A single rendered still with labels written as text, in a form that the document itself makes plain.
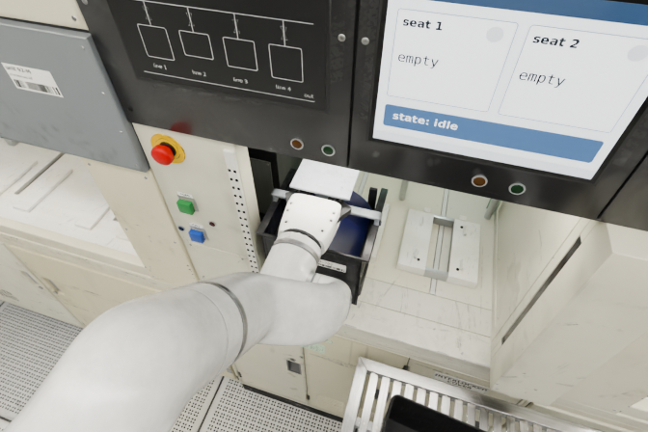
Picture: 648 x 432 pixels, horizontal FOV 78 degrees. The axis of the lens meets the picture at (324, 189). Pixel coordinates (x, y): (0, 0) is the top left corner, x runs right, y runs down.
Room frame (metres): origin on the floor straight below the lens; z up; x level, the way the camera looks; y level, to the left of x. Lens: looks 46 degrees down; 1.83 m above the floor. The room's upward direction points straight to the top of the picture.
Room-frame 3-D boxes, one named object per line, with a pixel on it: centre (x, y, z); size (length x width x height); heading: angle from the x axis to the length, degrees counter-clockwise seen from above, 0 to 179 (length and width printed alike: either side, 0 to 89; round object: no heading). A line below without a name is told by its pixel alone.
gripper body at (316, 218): (0.46, 0.03, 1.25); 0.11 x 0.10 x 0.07; 163
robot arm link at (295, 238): (0.40, 0.05, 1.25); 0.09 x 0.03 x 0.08; 73
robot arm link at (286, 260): (0.32, 0.07, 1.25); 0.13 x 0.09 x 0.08; 163
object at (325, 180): (0.56, 0.00, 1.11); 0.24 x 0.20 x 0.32; 73
